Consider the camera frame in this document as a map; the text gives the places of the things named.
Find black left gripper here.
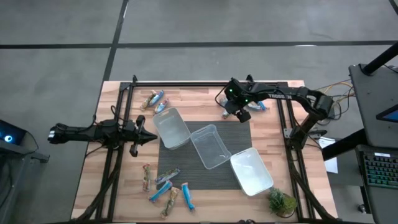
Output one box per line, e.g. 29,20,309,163
123,114,159,157

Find blue red granola bar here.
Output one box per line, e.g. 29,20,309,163
154,98,170,115

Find green orange granola bar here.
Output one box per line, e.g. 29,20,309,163
139,90,157,111

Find dark blue granola bar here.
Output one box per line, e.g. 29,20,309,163
154,167,181,185

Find red green granola bar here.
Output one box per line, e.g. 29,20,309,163
142,163,152,193

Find yellow green granola bar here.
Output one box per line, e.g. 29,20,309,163
160,186,180,220

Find frosted white plastic bin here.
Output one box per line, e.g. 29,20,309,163
152,107,192,151

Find clear plastic bin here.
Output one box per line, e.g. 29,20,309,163
190,124,233,170

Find grey woven mat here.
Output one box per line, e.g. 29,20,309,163
157,120,252,191

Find white paper sheet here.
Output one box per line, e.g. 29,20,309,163
317,136,339,174

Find small potted green plant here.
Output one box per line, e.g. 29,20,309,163
267,186,299,218

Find black stand beam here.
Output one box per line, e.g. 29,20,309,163
322,129,368,162

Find dark grey desk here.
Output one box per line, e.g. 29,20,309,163
348,63,398,224

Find black computer blue light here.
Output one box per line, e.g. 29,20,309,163
0,119,40,155

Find grey metal cart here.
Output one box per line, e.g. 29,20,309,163
0,146,50,224

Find black stand pole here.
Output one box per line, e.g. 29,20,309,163
362,42,398,77

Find blue screen tablet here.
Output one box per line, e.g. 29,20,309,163
375,104,398,124

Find backlit black keyboard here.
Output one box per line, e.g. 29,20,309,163
362,152,398,190

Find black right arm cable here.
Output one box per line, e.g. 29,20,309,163
214,85,231,108

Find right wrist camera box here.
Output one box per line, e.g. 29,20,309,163
235,108,252,124

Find black aluminium frame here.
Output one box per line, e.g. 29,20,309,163
70,73,340,224

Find black cable bundle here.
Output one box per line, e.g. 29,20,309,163
306,79,357,127

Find yellow cable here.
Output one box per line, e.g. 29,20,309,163
315,79,355,106

